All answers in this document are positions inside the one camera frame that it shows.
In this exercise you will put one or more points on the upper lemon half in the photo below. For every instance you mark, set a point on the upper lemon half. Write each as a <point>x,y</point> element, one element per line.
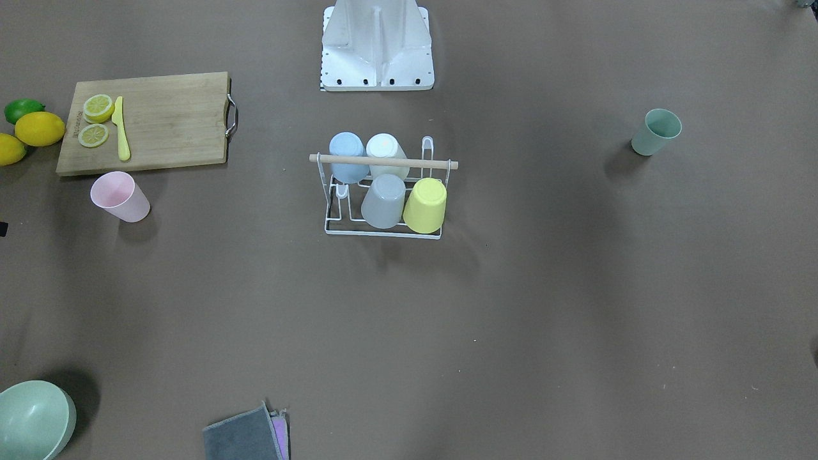
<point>98,109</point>

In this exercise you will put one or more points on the green plastic bowl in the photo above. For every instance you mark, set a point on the green plastic bowl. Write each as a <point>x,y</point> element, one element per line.
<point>37,420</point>

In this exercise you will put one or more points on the yellow plastic knife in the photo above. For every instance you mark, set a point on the yellow plastic knife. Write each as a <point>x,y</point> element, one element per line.
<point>118,119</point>

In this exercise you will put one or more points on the yellow plastic cup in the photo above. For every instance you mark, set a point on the yellow plastic cup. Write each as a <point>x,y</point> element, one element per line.
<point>426,206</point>

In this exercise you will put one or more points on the bamboo cutting board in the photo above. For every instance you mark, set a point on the bamboo cutting board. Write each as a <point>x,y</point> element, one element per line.
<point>172,121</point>

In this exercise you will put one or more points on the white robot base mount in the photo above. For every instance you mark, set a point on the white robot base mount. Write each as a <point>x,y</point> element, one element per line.
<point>376,46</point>

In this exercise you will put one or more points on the cream plastic cup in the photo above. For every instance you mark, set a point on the cream plastic cup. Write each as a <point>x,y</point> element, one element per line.
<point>385,146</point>

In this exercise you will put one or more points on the pink plastic cup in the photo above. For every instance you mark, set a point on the pink plastic cup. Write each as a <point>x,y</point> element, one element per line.
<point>118,194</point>

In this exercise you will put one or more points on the purple cleaning cloth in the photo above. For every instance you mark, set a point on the purple cleaning cloth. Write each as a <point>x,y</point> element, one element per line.
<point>281,430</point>

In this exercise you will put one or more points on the white wire cup holder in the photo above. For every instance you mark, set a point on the white wire cup holder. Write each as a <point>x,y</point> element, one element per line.
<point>345,178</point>

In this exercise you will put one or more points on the grey plastic cup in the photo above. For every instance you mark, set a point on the grey plastic cup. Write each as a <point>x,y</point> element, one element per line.
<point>384,201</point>

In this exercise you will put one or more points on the whole yellow lemon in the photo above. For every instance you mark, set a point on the whole yellow lemon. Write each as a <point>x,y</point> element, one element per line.
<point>40,129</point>

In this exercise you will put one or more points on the grey cleaning cloth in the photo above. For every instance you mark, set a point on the grey cleaning cloth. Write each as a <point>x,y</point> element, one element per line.
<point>247,435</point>

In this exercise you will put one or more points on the green plastic cup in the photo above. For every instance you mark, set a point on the green plastic cup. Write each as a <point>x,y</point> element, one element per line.
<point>660,126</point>

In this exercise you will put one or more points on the green lime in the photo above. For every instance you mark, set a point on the green lime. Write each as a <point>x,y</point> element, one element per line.
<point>18,108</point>

